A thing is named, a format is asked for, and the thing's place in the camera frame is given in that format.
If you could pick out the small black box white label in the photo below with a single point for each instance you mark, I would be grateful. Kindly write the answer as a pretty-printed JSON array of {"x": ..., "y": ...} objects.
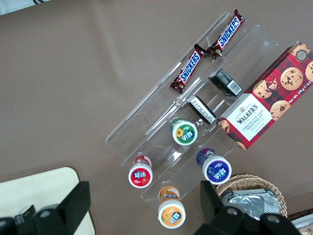
[{"x": 201, "y": 110}]

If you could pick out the green gum bottle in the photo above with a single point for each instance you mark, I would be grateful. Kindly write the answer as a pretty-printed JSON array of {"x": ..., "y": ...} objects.
[{"x": 184, "y": 133}]

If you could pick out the light wicker basket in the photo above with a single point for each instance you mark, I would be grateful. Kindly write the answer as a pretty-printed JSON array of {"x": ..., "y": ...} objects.
[{"x": 274, "y": 188}]

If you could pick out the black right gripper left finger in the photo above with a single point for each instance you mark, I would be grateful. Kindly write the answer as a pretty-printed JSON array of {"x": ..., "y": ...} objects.
[{"x": 71, "y": 210}]

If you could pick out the Snickers chocolate bar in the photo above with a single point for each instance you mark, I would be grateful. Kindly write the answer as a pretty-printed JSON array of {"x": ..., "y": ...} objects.
[
  {"x": 189, "y": 68},
  {"x": 228, "y": 34}
]

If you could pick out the small black box with barcode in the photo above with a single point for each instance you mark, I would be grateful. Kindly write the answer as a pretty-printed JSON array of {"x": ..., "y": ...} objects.
[{"x": 223, "y": 82}]

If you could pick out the purple gum bottle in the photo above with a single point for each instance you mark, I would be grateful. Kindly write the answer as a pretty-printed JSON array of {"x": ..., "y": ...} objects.
[{"x": 217, "y": 171}]

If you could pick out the clear acrylic tiered display stand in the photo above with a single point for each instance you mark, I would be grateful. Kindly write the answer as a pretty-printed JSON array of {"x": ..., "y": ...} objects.
[{"x": 159, "y": 137}]

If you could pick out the white plastic bin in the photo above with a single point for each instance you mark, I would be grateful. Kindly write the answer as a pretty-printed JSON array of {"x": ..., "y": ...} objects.
[{"x": 302, "y": 222}]

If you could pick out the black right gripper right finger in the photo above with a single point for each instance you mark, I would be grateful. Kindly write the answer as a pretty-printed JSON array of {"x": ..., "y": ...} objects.
[{"x": 215, "y": 213}]

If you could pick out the red Walkers shortbread box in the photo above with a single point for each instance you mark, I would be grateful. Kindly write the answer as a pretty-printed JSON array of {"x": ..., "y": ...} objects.
[{"x": 256, "y": 115}]

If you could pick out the orange gum bottle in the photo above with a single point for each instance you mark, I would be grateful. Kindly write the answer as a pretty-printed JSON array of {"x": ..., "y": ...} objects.
[{"x": 171, "y": 214}]

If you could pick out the red gum bottle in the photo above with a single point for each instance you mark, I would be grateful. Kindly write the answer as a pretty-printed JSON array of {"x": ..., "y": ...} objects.
[{"x": 140, "y": 176}]

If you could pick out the cream plastic tray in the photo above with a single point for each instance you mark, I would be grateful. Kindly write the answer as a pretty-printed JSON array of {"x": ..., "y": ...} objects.
[{"x": 36, "y": 186}]

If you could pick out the silver foil packet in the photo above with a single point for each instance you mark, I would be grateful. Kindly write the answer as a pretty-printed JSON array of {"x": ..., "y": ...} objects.
[{"x": 247, "y": 203}]

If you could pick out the clear bag of fried snacks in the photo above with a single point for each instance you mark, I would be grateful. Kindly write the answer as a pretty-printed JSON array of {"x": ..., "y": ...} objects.
[{"x": 307, "y": 232}]

